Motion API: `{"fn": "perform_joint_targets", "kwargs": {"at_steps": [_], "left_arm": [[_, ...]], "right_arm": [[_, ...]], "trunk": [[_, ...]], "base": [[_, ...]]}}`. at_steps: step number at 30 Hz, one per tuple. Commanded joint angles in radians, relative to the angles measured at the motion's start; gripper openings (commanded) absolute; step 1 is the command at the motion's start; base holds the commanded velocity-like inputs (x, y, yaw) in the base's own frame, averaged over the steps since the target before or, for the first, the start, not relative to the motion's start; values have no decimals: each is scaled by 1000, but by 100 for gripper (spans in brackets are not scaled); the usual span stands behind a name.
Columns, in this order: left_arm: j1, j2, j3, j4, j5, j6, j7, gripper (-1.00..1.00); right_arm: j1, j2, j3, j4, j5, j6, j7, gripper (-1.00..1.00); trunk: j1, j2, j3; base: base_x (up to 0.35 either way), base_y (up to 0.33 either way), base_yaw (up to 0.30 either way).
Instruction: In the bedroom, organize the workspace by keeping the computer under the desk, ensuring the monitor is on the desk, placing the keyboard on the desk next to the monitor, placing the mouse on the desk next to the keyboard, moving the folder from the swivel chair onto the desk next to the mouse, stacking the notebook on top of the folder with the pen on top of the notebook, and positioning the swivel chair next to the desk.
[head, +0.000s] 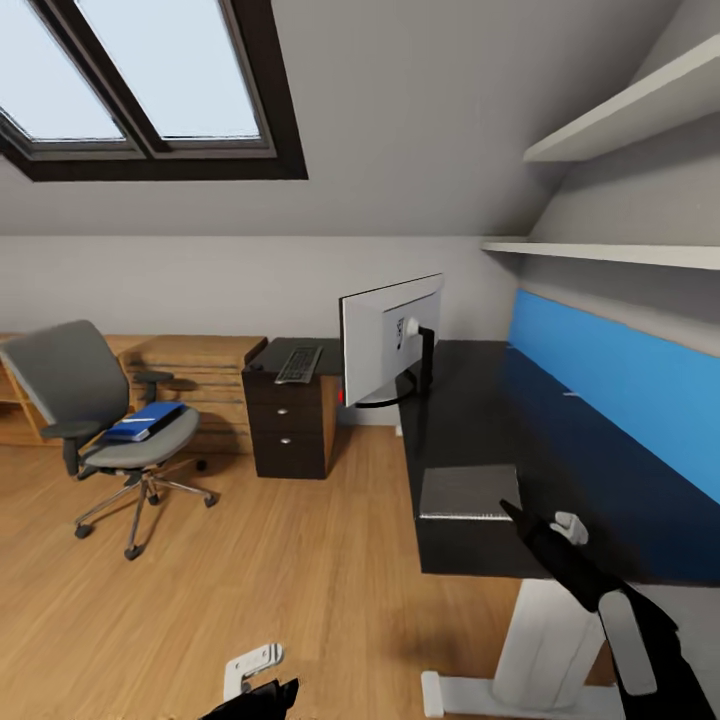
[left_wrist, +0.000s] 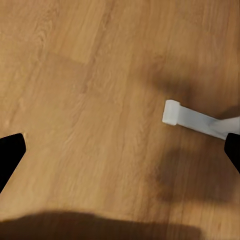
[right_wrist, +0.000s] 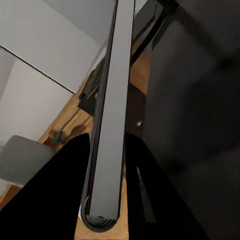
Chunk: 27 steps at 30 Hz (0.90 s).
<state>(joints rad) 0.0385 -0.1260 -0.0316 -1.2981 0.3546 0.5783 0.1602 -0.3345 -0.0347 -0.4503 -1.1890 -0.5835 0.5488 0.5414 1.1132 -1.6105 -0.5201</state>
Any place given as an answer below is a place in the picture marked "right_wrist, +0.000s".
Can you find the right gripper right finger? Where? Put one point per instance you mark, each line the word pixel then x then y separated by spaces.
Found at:
pixel 174 220

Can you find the notebook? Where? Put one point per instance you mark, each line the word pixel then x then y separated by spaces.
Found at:
pixel 101 196

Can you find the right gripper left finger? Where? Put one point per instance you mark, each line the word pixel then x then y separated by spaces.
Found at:
pixel 47 207

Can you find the desk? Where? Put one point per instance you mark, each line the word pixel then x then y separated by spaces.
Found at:
pixel 192 111

